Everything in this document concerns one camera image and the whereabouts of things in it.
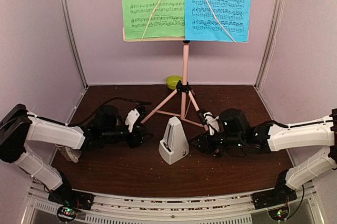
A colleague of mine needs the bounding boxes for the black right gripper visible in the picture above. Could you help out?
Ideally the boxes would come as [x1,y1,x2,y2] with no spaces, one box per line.
[188,130,244,155]

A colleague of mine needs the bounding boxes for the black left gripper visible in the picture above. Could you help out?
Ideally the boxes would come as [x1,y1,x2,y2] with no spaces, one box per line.
[102,123,154,148]

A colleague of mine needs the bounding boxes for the white metronome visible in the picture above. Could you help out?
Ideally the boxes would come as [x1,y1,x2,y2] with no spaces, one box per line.
[158,117,189,165]

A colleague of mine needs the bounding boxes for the pink music stand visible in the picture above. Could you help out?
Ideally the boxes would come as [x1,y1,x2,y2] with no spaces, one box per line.
[122,0,236,154]

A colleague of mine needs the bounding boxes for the green sheet music paper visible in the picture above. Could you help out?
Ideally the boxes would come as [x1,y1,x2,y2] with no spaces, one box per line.
[122,0,185,42]

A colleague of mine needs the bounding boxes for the blue sheet music paper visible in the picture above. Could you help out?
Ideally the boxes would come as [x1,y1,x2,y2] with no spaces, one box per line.
[185,0,251,43]

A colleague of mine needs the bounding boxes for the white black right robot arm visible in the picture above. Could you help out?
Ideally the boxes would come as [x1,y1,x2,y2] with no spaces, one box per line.
[189,108,336,204]

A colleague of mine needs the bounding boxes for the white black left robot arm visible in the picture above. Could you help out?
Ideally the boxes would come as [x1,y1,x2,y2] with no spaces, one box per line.
[1,100,153,205]

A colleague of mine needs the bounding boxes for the yellow-green bowl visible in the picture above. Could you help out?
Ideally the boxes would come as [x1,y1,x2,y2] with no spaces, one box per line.
[166,75,183,90]

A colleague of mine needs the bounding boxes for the patterned ceramic mug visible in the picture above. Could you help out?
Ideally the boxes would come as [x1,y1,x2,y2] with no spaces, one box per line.
[56,145,82,164]

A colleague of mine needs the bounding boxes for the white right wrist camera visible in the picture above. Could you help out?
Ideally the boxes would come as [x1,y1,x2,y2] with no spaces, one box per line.
[197,109,220,136]

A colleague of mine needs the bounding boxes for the aluminium front rail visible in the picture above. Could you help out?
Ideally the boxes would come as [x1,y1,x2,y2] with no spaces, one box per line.
[25,179,321,224]

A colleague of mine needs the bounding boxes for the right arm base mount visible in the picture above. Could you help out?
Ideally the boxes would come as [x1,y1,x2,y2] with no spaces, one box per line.
[251,189,297,210]

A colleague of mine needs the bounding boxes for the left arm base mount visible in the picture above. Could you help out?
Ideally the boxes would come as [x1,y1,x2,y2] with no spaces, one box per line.
[48,190,94,210]

